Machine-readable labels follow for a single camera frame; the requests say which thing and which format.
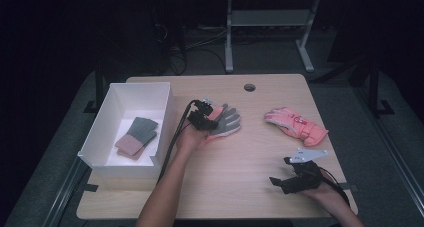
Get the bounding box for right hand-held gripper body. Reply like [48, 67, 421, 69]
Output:
[282, 148, 330, 195]

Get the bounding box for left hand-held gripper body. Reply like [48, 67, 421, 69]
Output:
[187, 98, 215, 132]

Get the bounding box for grey glove with pink trim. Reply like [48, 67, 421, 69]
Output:
[207, 102, 242, 142]

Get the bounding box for green and pink cloths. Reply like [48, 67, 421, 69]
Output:
[114, 116, 160, 157]

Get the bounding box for white box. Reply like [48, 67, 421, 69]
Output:
[77, 81, 178, 181]

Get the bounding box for pink and grey knitted glove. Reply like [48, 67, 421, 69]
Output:
[116, 130, 158, 162]

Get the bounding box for person's left hand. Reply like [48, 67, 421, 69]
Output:
[175, 123, 212, 152]

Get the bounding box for person's right hand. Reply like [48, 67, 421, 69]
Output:
[300, 177, 338, 205]

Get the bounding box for black metal stand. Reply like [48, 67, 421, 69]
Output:
[365, 58, 396, 117]

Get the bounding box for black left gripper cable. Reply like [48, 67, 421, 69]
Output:
[157, 99, 198, 184]

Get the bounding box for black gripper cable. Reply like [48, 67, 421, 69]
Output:
[315, 166, 352, 209]
[157, 99, 198, 184]

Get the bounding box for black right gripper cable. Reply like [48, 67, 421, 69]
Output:
[315, 166, 352, 209]

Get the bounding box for black floor cables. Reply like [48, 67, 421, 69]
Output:
[152, 22, 228, 77]

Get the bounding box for white metal table frame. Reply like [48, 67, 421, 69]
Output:
[224, 0, 321, 74]

